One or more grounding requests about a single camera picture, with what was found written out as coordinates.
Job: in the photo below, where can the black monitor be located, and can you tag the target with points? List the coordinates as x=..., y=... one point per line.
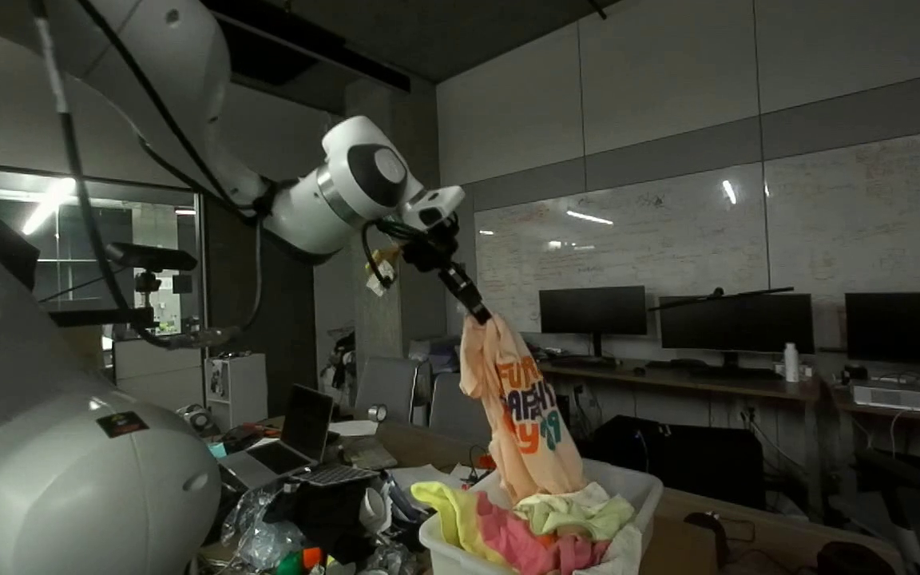
x=740, y=324
x=596, y=311
x=883, y=328

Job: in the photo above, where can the open laptop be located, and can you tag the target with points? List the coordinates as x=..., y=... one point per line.
x=303, y=432

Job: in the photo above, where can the orange printed t-shirt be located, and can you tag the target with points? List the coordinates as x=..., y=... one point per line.
x=529, y=436

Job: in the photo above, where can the left black monitor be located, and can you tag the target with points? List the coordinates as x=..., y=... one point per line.
x=596, y=311

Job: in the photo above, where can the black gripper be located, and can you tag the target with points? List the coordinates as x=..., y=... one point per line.
x=431, y=247

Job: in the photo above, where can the wooden office desk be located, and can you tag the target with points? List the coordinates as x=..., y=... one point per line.
x=805, y=394

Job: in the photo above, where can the white plastic storage box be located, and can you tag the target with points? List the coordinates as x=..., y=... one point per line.
x=624, y=550

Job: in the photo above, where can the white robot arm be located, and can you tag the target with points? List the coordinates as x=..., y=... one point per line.
x=107, y=485

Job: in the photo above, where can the white spray bottle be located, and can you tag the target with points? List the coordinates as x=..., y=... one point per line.
x=791, y=364

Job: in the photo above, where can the yellow-green towel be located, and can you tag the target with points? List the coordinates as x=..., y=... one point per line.
x=459, y=515

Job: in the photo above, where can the middle black monitor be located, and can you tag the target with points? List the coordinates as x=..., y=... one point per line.
x=740, y=324

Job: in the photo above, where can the pink cloth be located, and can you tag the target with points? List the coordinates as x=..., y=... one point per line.
x=533, y=553

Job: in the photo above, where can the right black monitor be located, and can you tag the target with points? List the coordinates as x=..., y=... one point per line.
x=883, y=328

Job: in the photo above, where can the light yellow cloth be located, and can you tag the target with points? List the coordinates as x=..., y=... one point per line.
x=589, y=509

